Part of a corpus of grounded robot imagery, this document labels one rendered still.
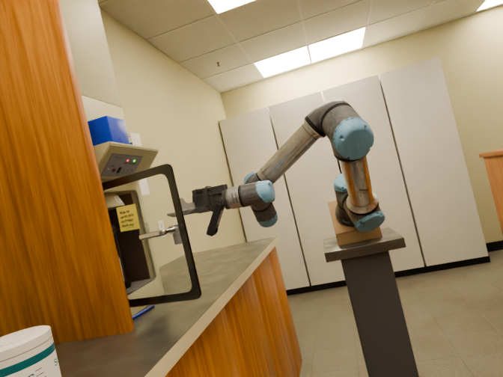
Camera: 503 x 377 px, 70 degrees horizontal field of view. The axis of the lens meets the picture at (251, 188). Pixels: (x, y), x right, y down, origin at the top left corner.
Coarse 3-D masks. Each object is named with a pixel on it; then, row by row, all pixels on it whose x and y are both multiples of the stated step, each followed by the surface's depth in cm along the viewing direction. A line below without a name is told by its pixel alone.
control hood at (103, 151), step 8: (104, 144) 112; (112, 144) 113; (120, 144) 117; (128, 144) 122; (96, 152) 113; (104, 152) 112; (112, 152) 115; (120, 152) 119; (128, 152) 124; (136, 152) 128; (144, 152) 134; (152, 152) 139; (104, 160) 114; (144, 160) 137; (152, 160) 142; (144, 168) 141
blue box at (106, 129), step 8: (96, 120) 116; (104, 120) 115; (112, 120) 118; (120, 120) 122; (96, 128) 116; (104, 128) 115; (112, 128) 116; (120, 128) 121; (96, 136) 116; (104, 136) 115; (112, 136) 115; (120, 136) 120; (96, 144) 116
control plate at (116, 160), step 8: (112, 160) 118; (120, 160) 122; (136, 160) 131; (104, 168) 116; (112, 168) 121; (128, 168) 130; (136, 168) 135; (104, 176) 119; (112, 176) 123; (120, 176) 127
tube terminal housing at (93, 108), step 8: (88, 104) 125; (96, 104) 129; (104, 104) 134; (88, 112) 124; (96, 112) 128; (104, 112) 133; (112, 112) 138; (120, 112) 144; (88, 120) 123; (136, 312) 124
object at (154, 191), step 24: (168, 168) 103; (120, 192) 110; (144, 192) 107; (168, 192) 103; (144, 216) 107; (168, 216) 104; (120, 240) 112; (144, 240) 108; (168, 240) 105; (144, 264) 109; (168, 264) 105; (192, 264) 102; (144, 288) 109; (168, 288) 106; (192, 288) 103
